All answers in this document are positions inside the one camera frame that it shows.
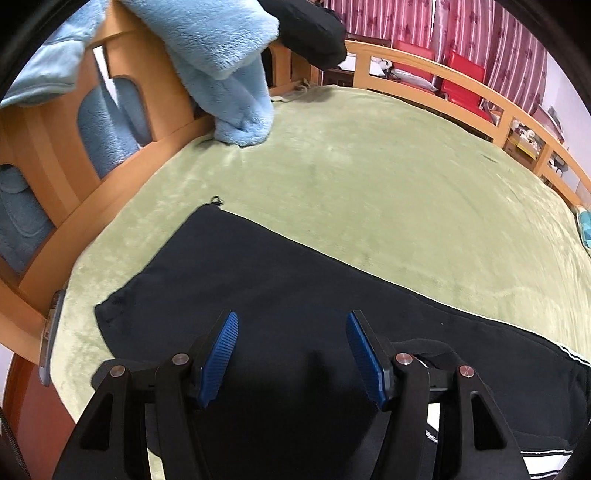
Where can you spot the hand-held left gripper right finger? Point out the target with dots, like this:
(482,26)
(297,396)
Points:
(364,360)

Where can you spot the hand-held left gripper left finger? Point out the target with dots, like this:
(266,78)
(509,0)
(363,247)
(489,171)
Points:
(221,360)

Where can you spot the black pants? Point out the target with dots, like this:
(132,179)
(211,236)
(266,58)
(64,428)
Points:
(286,286)

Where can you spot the grey phone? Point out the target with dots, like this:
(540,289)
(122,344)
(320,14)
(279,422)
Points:
(51,337)

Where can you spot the green fleece blanket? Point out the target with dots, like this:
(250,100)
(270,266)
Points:
(369,184)

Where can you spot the teal printed pillow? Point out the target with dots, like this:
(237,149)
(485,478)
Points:
(584,228)

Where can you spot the cluttered wooden shelf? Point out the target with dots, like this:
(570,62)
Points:
(524,138)

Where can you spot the light blue fleece blanket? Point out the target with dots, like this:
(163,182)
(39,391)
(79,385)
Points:
(221,55)

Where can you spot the black garment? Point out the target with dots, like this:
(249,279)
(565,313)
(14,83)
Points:
(309,32)

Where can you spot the red striped curtain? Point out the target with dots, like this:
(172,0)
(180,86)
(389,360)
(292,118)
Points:
(508,46)

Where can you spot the wooden bed frame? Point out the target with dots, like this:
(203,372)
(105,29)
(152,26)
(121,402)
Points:
(41,138)

